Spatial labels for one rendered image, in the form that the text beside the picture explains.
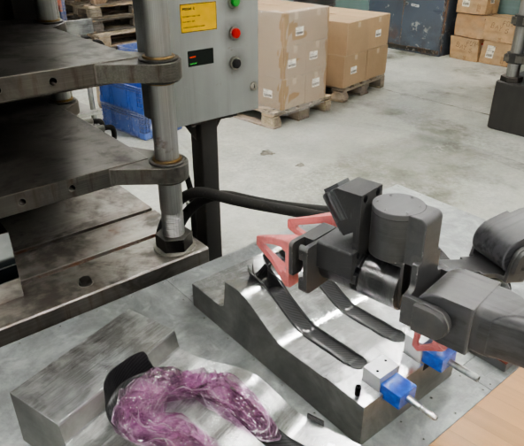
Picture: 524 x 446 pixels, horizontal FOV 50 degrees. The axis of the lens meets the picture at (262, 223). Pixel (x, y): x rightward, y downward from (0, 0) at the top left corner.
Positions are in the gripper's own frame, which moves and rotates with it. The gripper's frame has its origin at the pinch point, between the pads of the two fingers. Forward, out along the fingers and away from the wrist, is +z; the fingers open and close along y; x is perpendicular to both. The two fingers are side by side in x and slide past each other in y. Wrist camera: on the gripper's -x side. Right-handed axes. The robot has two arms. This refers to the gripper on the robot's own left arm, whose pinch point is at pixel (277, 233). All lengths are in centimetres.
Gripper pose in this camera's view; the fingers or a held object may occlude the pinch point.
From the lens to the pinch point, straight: 75.2
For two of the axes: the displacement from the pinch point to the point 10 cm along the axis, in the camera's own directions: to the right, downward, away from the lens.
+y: -6.8, 3.5, -6.4
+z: -7.3, -3.0, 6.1
